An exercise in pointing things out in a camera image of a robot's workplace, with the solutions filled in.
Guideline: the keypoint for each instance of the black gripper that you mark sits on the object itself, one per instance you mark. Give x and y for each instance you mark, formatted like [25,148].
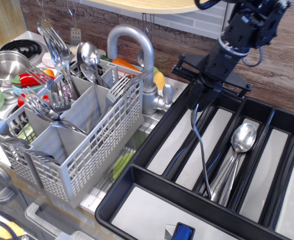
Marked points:
[216,69]

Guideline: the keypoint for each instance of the big steel spoon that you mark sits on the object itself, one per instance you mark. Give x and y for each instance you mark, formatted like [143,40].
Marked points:
[194,113]

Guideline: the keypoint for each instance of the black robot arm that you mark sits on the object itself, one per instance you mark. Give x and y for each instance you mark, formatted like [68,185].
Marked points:
[252,25]

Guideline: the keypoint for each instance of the stacked steel spoons in tray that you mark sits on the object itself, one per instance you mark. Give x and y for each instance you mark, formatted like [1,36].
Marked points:
[242,141]

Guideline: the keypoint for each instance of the black cutlery tray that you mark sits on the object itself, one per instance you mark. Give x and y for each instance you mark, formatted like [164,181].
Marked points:
[163,183]

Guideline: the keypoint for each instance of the steel spoon upright in basket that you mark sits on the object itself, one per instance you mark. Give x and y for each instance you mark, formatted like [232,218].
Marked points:
[90,57]

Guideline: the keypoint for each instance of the grey plastic cutlery basket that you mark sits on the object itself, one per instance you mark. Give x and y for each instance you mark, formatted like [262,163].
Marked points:
[80,158]

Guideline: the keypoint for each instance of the hanging metal strainer spoon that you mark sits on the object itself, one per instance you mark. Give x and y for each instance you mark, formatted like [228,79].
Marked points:
[42,23]

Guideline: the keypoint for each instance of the yellow toy corn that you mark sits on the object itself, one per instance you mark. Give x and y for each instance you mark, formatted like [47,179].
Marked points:
[159,80]

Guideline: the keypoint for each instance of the silver toy faucet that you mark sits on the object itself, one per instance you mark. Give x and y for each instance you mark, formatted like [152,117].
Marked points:
[151,101]

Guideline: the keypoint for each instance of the steel fork leaning on faucet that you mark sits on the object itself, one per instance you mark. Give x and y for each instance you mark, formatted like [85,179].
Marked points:
[121,87]

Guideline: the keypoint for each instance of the orange toy carrot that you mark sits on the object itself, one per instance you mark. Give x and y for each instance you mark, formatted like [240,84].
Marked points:
[124,63]

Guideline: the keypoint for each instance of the round wooden shelf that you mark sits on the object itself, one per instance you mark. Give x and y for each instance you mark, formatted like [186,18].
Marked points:
[152,6]

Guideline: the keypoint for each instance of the green toy in sink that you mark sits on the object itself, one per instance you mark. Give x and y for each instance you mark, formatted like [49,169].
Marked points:
[121,164]

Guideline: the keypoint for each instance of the hanging metal spatula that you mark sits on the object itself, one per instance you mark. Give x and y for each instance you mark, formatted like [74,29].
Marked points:
[75,32]

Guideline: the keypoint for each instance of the blue object at bottom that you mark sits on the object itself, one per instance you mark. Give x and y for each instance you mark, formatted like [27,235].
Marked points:
[180,231]

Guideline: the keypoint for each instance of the steel fork front compartment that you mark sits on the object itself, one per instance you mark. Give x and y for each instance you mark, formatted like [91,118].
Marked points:
[43,110]

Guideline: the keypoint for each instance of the tall steel forks bundle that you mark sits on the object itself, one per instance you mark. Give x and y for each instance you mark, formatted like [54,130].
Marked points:
[61,58]

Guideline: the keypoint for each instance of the black stove burner coil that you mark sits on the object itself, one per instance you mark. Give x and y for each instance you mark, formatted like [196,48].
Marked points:
[29,48]

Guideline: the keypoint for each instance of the red toy pepper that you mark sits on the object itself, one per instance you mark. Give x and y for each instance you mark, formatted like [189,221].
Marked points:
[27,80]

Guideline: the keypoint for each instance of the steel pot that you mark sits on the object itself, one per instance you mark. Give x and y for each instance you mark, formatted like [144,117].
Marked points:
[12,64]

